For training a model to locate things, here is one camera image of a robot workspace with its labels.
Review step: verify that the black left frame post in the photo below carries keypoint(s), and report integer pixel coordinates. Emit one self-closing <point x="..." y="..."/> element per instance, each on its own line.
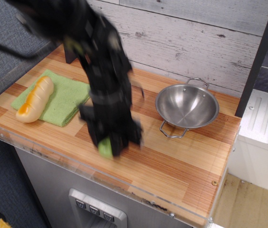
<point x="71" y="57"/>

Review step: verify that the stainless steel pot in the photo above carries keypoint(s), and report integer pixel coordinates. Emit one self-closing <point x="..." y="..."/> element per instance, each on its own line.
<point x="187" y="106"/>

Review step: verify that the green handled grey spatula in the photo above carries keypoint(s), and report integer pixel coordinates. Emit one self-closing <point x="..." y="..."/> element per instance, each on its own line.
<point x="105" y="148"/>

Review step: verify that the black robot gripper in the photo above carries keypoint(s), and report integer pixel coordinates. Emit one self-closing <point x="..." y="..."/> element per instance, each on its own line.
<point x="111" y="125"/>

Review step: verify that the silver dispenser button panel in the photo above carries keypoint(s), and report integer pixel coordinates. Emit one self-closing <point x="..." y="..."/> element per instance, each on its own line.
<point x="90" y="212"/>

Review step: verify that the black frame post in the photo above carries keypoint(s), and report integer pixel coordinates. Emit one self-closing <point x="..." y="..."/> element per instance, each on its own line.
<point x="71" y="57"/>
<point x="256" y="66"/>

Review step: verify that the black right frame post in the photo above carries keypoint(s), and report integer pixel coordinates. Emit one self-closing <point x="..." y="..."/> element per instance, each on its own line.
<point x="256" y="66"/>

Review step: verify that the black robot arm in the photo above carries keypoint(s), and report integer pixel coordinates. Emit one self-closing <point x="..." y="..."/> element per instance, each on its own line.
<point x="97" y="45"/>

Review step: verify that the toy bread loaf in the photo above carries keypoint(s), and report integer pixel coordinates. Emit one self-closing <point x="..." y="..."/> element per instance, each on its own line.
<point x="36" y="101"/>

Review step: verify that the clear acrylic table guard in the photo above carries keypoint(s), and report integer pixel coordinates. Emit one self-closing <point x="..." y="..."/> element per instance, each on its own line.
<point x="155" y="171"/>

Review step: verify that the white toy sink unit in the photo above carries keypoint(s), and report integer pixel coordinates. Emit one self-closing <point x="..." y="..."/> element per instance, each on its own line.
<point x="249" y="159"/>

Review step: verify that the grey toy fridge cabinet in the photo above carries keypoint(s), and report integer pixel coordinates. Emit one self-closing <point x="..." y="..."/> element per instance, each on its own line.
<point x="52" y="179"/>

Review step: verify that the green folded cloth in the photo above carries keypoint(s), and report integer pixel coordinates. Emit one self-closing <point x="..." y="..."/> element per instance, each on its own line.
<point x="63" y="103"/>

